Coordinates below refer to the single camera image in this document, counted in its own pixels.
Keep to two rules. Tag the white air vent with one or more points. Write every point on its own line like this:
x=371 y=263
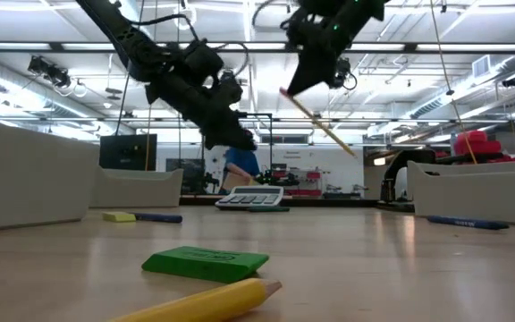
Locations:
x=481 y=67

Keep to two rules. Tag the black overhead camera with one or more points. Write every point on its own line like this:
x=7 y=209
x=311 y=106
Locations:
x=347 y=78

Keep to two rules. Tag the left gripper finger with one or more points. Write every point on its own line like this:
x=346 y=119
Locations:
x=222 y=136
x=238 y=127

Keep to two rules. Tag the dark green crayon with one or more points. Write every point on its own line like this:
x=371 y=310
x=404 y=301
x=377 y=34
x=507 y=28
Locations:
x=268 y=209

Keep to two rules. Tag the round black ceiling fixture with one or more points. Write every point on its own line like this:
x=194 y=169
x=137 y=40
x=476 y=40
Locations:
x=228 y=77

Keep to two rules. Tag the person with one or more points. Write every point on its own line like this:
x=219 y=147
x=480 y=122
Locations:
x=242 y=162

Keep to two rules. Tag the grey plastic bin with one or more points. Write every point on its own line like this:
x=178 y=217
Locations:
x=137 y=190
x=25 y=179
x=472 y=197

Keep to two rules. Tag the black aluminium table frame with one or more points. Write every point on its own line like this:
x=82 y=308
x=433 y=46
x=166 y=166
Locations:
x=320 y=202

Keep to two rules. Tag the blue crayon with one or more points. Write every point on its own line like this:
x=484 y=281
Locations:
x=467 y=222
x=159 y=218

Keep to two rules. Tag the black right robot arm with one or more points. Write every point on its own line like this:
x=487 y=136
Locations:
x=365 y=6

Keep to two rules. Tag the black ceiling speaker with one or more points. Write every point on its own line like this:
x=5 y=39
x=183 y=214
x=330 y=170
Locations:
x=512 y=81

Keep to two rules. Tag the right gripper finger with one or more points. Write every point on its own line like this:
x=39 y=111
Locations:
x=304 y=67
x=320 y=71

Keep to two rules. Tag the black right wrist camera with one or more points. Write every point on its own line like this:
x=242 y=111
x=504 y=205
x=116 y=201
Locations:
x=295 y=29

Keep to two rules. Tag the white desk calculator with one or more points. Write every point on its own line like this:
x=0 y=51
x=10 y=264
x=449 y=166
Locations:
x=248 y=199

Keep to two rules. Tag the yellow eraser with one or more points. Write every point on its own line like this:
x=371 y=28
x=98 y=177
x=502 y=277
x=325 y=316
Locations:
x=119 y=217

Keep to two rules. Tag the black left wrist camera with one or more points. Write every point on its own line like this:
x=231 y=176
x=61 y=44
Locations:
x=201 y=60

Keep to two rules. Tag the green eraser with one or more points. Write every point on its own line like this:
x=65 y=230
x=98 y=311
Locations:
x=204 y=264

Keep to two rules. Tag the black background robot arm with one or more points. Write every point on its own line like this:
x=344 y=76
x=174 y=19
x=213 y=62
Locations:
x=284 y=180

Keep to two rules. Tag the black monitor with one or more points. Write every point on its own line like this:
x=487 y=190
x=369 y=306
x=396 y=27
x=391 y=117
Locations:
x=128 y=152

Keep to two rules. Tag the yellow pencil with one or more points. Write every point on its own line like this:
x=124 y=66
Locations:
x=213 y=304
x=320 y=125

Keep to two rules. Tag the red plastic crates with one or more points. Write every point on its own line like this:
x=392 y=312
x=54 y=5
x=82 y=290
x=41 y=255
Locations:
x=478 y=145

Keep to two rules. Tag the black mounted camera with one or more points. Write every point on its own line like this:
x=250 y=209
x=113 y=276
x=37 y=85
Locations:
x=49 y=71

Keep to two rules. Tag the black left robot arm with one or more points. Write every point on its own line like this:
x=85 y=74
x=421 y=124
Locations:
x=119 y=27

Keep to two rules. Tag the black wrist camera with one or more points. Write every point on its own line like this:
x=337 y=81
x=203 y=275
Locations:
x=201 y=60
x=295 y=29

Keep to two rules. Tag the shelf with red boxes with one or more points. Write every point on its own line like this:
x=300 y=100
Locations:
x=313 y=176

